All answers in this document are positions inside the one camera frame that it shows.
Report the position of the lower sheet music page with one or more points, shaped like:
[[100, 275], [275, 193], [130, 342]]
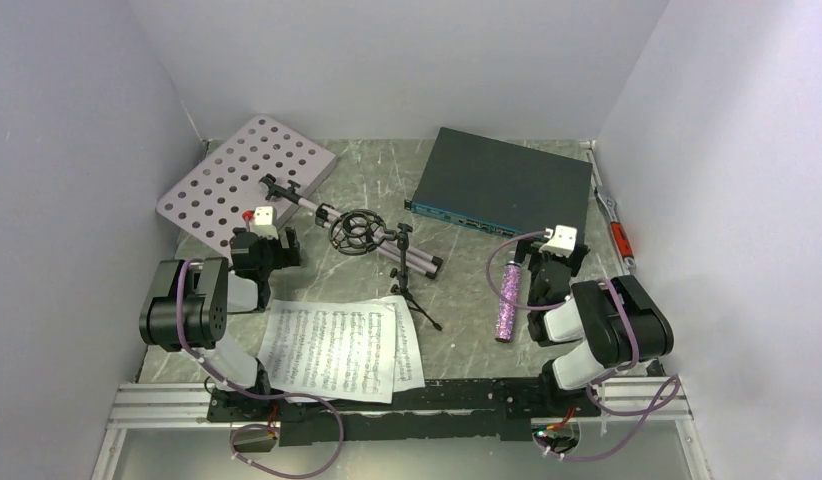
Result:
[[408, 373]]

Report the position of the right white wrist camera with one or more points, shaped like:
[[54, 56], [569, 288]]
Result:
[[559, 241]]

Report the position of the dark blue rack unit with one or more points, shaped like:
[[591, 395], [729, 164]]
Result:
[[501, 188]]

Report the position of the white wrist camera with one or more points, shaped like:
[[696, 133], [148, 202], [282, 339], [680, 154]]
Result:
[[262, 222], [559, 241]]

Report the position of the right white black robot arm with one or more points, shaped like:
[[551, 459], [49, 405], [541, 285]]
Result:
[[610, 323]]

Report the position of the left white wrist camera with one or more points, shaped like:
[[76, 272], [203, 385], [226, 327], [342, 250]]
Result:
[[262, 222]]

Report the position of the red handled adjustable wrench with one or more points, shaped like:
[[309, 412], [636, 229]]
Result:
[[618, 232]]

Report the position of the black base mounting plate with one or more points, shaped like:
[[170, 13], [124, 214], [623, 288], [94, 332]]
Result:
[[324, 428]]

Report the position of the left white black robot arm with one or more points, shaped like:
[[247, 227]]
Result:
[[186, 308]]

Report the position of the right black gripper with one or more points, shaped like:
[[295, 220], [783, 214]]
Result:
[[526, 246]]

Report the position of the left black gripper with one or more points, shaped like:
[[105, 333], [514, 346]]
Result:
[[286, 256]]

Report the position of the sheet music page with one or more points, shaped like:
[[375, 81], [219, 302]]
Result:
[[332, 350], [408, 373]]

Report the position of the purple glitter microphone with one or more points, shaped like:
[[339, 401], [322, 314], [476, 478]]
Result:
[[509, 293]]

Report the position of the black microphone shock mount stand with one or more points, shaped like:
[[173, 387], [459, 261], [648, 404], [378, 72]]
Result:
[[360, 231]]

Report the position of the lilac perforated music stand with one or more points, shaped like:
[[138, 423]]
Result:
[[208, 202]]

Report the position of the top sheet music page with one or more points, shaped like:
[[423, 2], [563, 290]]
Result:
[[332, 350]]

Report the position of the aluminium frame rail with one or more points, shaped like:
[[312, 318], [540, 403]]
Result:
[[176, 405]]

